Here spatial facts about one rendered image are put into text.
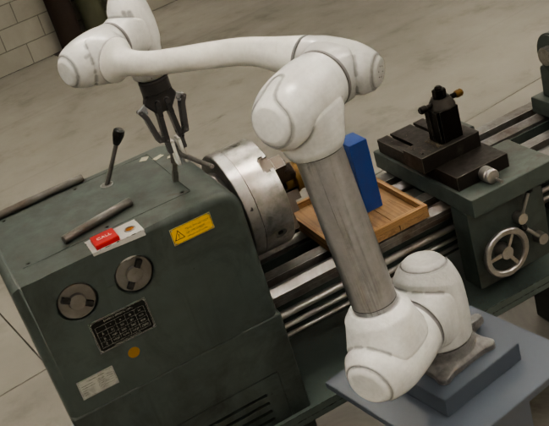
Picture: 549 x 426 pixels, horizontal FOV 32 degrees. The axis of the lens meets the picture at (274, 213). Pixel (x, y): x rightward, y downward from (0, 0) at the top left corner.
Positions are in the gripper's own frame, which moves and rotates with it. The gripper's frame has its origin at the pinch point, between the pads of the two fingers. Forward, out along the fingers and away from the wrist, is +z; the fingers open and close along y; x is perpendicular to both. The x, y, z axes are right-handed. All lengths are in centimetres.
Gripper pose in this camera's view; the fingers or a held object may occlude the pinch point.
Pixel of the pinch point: (178, 150)
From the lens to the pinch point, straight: 238.7
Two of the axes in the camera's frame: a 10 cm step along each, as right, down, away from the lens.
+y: 8.6, -4.2, 2.8
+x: -4.3, -3.2, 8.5
